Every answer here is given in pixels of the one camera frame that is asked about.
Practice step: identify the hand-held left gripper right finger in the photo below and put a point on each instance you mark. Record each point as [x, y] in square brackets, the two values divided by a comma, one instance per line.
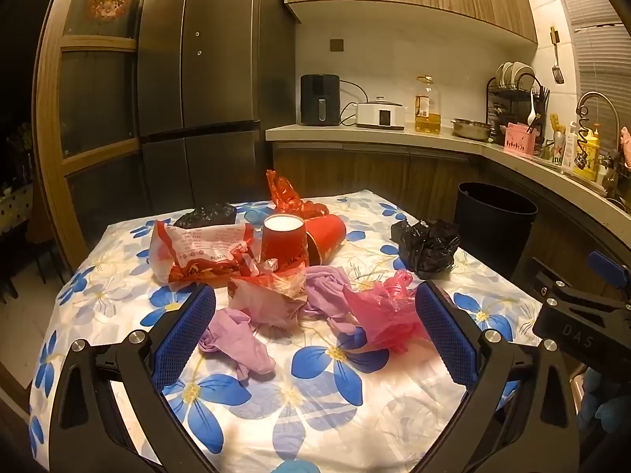
[446, 335]

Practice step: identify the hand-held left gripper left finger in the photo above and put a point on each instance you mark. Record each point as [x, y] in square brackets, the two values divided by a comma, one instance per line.
[187, 335]

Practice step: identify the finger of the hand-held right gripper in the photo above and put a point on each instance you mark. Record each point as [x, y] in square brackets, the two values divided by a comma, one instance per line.
[609, 266]

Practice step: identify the purple disposable glove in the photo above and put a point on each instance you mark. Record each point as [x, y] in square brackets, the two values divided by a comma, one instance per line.
[328, 290]
[241, 340]

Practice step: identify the pink plastic bag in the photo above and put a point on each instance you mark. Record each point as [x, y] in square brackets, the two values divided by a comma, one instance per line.
[384, 313]

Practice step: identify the red and white snack packet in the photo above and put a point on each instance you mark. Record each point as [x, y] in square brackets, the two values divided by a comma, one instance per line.
[197, 249]

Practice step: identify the clear wrapper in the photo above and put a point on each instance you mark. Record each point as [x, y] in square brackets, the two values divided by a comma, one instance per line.
[266, 298]

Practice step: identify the black plastic bag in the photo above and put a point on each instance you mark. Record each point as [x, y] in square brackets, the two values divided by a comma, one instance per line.
[207, 216]
[426, 249]

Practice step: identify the black trash bin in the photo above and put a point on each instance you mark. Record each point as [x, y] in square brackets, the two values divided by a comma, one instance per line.
[493, 217]

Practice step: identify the red paper cup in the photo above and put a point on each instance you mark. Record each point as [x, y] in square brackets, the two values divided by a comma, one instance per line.
[283, 246]
[328, 236]

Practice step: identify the red plastic bag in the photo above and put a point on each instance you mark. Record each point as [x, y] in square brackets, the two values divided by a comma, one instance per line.
[286, 197]

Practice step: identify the person's right hand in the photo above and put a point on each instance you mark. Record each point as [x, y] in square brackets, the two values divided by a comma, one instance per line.
[604, 404]

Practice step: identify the yellow detergent bottle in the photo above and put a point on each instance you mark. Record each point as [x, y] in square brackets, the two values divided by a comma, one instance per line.
[591, 152]

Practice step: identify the pink cloth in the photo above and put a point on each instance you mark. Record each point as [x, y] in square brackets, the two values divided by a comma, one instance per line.
[626, 148]

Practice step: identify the coiled black faucet sprayer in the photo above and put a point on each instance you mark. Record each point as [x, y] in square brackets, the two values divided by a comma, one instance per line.
[584, 148]

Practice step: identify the white pump bottle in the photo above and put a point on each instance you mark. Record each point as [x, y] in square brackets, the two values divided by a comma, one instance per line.
[570, 148]

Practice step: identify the silver beer can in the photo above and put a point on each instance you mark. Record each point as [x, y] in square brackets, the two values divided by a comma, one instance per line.
[558, 150]

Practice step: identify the blue floral tablecloth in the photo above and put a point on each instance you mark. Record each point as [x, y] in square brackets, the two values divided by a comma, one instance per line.
[315, 404]

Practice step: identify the yellow lattice scrubber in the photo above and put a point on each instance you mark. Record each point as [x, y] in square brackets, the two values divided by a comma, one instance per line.
[554, 122]

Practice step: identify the pink utensil holder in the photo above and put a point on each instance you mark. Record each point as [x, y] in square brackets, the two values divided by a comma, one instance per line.
[518, 140]

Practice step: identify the white ceramic spoon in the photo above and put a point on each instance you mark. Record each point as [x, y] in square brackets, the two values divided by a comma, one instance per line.
[531, 117]

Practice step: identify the steel kitchen faucet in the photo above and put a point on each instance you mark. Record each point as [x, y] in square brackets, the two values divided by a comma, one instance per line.
[599, 96]

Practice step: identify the black chopsticks bundle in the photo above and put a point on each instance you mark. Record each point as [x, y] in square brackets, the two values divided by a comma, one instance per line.
[544, 94]

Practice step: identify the stainless steel bowl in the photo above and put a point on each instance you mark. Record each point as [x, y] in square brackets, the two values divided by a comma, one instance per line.
[471, 129]

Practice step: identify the kitchen counter with wooden cabinets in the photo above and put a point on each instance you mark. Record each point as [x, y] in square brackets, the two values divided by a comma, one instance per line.
[345, 167]

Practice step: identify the hanging slotted spatula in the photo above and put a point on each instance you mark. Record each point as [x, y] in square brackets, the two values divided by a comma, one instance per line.
[557, 75]

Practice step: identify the white plate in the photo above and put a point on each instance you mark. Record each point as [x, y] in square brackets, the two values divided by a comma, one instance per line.
[510, 73]
[523, 70]
[501, 74]

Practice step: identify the cooking oil bottle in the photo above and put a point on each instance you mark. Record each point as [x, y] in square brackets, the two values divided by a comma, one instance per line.
[428, 108]

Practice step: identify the white electric cooker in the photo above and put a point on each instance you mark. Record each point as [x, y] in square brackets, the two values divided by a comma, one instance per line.
[379, 116]

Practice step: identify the grey window blinds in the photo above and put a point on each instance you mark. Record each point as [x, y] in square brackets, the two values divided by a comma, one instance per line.
[596, 34]

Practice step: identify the dark steel refrigerator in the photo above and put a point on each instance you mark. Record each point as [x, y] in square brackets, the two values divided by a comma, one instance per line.
[197, 83]

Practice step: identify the wooden framed glass door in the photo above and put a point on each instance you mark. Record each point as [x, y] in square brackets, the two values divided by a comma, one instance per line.
[98, 98]

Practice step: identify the black air fryer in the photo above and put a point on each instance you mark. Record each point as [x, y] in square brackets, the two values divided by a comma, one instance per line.
[319, 96]

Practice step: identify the red paper door decoration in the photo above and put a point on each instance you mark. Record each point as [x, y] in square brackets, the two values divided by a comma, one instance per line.
[109, 0]

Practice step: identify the dark wall socket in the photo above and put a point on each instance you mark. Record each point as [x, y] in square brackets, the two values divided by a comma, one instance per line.
[336, 45]

